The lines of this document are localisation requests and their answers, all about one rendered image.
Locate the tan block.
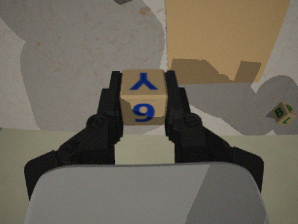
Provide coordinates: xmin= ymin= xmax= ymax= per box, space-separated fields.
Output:
xmin=120 ymin=69 xmax=168 ymax=126
xmin=272 ymin=102 xmax=297 ymax=126

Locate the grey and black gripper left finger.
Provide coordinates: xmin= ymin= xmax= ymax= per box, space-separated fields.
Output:
xmin=24 ymin=71 xmax=124 ymax=202

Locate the tan flat mat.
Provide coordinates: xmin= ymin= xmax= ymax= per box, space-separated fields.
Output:
xmin=166 ymin=0 xmax=290 ymax=85

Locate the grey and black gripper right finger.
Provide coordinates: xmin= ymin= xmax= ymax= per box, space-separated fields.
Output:
xmin=164 ymin=70 xmax=264 ymax=193

